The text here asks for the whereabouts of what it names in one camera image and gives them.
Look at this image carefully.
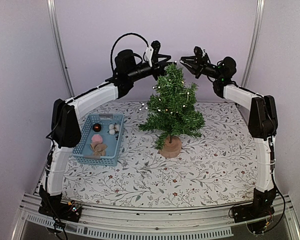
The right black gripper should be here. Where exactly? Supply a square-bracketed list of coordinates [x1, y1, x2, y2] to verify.
[181, 54, 223, 80]

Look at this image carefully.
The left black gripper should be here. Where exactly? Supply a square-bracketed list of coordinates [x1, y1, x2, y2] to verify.
[128, 54, 177, 82]

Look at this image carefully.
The small green christmas tree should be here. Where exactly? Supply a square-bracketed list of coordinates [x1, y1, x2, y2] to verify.
[138, 64, 205, 150]

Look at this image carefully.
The fairy light string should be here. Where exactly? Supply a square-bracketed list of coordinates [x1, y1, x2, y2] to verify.
[138, 59, 191, 115]

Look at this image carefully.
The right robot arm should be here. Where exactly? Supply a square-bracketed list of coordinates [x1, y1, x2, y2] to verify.
[180, 54, 278, 218]

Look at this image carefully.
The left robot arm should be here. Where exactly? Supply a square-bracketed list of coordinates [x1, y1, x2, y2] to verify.
[39, 46, 172, 217]

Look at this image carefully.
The wooden tree base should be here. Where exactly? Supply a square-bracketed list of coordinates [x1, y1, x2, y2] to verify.
[159, 136, 182, 159]

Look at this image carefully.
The white cotton boll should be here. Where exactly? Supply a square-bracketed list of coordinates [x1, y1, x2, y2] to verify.
[108, 123, 121, 135]

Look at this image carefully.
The dark red bauble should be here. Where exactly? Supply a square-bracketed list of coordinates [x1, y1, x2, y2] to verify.
[92, 123, 102, 133]

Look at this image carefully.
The pink pompom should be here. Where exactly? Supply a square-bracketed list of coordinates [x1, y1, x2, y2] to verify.
[91, 134, 103, 144]

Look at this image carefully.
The light blue plastic basket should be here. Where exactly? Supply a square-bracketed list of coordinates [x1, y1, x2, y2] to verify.
[72, 113, 124, 167]

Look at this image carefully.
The floral table mat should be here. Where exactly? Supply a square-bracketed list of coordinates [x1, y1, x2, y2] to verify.
[41, 100, 273, 209]

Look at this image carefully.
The beige burlap bow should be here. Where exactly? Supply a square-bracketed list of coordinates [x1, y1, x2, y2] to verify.
[90, 142, 108, 157]

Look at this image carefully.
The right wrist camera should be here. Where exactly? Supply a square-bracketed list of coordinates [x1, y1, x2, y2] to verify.
[193, 46, 205, 59]

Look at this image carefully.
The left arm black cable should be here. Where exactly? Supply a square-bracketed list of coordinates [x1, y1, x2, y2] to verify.
[110, 32, 151, 76]

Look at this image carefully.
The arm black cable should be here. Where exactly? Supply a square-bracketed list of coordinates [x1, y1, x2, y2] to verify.
[110, 32, 151, 76]
[269, 139, 286, 233]

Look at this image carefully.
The right aluminium frame post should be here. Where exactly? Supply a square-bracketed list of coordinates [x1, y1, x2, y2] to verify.
[241, 0, 265, 88]

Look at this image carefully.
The aluminium frame post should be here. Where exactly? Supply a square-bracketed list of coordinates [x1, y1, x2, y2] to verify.
[241, 0, 265, 88]
[46, 0, 75, 97]

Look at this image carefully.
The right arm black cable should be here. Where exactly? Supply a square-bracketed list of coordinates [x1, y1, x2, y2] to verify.
[269, 139, 286, 233]

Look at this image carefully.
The left aluminium frame post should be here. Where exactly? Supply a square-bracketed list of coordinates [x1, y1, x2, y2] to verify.
[46, 0, 75, 97]

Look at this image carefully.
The front aluminium rail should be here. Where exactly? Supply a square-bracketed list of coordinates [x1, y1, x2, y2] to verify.
[11, 193, 300, 240]

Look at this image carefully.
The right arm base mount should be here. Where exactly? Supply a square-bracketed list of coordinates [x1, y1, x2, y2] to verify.
[228, 204, 275, 235]

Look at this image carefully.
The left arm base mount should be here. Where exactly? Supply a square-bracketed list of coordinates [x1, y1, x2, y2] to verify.
[38, 200, 82, 223]

